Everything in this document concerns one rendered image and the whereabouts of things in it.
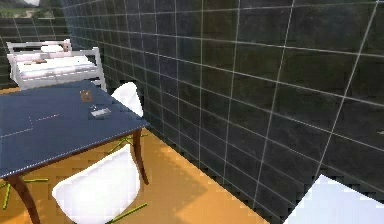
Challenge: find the white chair with green legs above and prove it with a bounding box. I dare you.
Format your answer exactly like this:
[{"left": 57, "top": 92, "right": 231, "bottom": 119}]
[
  {"left": 51, "top": 143, "right": 149, "bottom": 224},
  {"left": 107, "top": 81, "right": 148, "bottom": 155}
]

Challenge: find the grey flat rectangular object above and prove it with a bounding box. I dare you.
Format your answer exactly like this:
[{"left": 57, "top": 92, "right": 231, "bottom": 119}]
[{"left": 90, "top": 107, "right": 112, "bottom": 118}]

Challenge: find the white bed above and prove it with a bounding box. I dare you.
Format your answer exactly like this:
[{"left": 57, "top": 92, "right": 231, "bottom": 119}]
[{"left": 6, "top": 38, "right": 108, "bottom": 92}]

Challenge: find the blue table with brown legs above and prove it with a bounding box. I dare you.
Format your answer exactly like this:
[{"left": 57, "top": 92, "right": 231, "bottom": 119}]
[{"left": 0, "top": 79, "right": 151, "bottom": 224}]

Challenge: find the white pillow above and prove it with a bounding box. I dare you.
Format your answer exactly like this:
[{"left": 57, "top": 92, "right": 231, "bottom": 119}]
[{"left": 40, "top": 44, "right": 65, "bottom": 54}]

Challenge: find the brown object on bed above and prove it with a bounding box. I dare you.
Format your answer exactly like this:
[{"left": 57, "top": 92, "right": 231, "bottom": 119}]
[{"left": 23, "top": 58, "right": 48, "bottom": 66}]

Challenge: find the white furniture corner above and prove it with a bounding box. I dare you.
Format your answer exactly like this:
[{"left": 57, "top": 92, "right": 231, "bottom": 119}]
[{"left": 283, "top": 173, "right": 384, "bottom": 224}]

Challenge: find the window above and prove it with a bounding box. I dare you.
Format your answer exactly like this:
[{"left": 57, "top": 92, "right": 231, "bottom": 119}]
[{"left": 0, "top": 0, "right": 56, "bottom": 19}]

